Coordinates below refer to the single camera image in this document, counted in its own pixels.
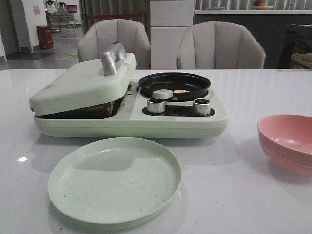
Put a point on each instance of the fruit bowl on counter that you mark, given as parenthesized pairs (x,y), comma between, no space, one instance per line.
(260,5)

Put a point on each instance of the grey counter with white top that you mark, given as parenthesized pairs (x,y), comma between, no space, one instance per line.
(267,26)

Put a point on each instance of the right silver control knob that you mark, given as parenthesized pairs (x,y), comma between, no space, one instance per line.
(201,106)

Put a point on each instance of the beige upholstered chair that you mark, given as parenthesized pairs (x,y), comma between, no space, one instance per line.
(131,34)
(219,45)

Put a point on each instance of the light green round plate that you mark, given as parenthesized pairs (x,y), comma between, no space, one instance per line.
(116,181)

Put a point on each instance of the light green breakfast maker base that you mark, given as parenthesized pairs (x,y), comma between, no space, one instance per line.
(131,121)

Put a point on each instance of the red trash bin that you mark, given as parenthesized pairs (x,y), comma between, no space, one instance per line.
(44,37)

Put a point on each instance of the pink bowl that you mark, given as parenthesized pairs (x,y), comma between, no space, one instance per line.
(287,140)

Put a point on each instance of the dark washing machine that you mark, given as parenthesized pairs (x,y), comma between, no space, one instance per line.
(297,41)

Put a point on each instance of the round black frying pan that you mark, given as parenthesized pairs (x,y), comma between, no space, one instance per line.
(196,84)

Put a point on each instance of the left beige upholstered chair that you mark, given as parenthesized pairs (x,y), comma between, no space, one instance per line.
(131,34)

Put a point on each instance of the right beige upholstered chair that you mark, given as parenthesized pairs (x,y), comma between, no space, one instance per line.
(219,45)

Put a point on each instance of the left silver control knob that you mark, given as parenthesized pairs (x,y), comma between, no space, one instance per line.
(155,106)

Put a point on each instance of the white cabinet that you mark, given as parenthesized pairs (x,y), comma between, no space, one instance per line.
(168,21)

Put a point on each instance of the bread slice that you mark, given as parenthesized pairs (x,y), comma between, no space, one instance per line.
(92,112)

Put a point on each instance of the silver control knob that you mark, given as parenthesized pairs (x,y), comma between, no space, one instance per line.
(201,106)
(155,106)

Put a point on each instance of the breakfast maker hinged lid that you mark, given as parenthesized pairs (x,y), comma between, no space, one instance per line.
(85,84)

